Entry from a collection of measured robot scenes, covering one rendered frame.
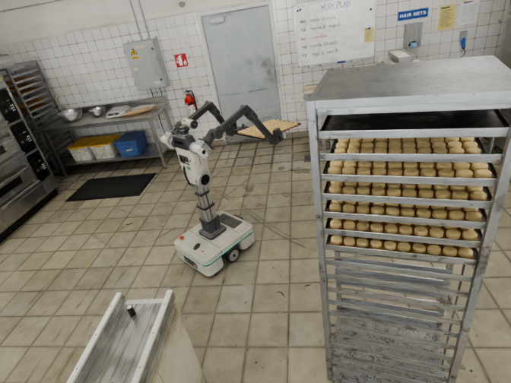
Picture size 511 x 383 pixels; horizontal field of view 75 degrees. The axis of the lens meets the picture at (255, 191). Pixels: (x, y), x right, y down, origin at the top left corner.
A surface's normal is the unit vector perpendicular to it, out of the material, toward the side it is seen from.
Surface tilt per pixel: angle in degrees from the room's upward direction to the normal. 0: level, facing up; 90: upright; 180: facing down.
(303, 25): 90
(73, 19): 90
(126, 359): 0
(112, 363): 0
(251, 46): 90
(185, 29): 90
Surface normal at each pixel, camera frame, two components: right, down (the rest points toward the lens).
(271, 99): -0.11, 0.51
